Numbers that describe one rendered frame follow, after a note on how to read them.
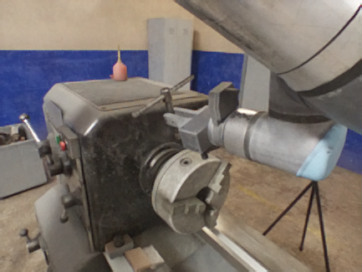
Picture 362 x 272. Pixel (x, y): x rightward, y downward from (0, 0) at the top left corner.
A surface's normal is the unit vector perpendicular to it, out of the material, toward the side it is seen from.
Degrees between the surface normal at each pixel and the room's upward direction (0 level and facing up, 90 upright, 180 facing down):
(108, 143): 90
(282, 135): 95
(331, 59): 113
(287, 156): 98
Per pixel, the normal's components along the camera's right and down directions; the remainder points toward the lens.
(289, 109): -0.70, 0.33
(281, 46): -0.38, 0.83
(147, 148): 0.62, 0.31
